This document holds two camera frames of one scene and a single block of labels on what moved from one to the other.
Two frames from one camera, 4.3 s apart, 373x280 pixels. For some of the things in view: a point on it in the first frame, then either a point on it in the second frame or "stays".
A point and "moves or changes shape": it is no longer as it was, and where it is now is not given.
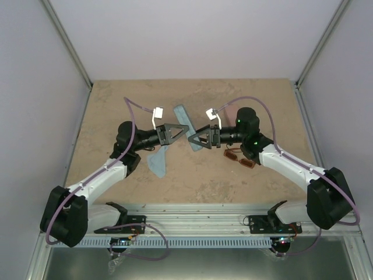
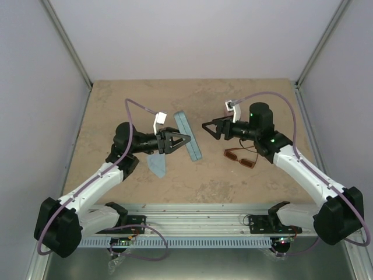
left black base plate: (128, 229) stays
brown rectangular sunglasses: (230, 154) stays
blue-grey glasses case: (184, 119) moves or changes shape
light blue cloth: (157, 161) stays
